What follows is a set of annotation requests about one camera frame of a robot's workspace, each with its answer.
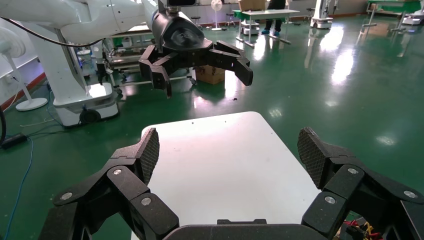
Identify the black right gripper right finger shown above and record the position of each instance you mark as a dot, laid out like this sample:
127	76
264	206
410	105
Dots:
344	179

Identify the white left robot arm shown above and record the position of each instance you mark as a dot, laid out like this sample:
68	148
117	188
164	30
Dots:
82	16

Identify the person in dark clothes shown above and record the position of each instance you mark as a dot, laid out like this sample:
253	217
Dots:
276	4

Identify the white robot body column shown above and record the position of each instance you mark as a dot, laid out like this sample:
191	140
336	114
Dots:
66	86

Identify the green top table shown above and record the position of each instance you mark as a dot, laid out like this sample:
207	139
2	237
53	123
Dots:
265	14

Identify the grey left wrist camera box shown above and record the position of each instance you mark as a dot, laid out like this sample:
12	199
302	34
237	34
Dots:
180	2

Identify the green frame table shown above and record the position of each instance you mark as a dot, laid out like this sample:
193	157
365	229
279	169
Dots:
391	6

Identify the white pedestal fan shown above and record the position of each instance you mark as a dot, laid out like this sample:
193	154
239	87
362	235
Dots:
216	5

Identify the white low cart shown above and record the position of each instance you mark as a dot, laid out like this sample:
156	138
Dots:
250	28

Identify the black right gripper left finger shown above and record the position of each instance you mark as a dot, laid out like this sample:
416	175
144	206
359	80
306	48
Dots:
126	185

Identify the large cardboard box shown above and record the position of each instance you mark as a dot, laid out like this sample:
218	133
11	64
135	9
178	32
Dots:
251	5

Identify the black power adapter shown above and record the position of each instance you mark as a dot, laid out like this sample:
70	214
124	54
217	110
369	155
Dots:
15	140

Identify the white standing fan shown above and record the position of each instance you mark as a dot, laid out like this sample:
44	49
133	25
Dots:
31	104

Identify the small cardboard box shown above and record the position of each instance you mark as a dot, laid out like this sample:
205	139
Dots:
210	75

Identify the white machine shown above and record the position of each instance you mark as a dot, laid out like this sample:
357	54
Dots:
323	13

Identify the black stool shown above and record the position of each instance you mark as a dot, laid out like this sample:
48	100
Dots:
196	18

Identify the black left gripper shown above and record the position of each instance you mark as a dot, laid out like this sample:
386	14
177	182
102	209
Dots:
180	36

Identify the metal trolley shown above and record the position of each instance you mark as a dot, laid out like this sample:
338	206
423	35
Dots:
129	63

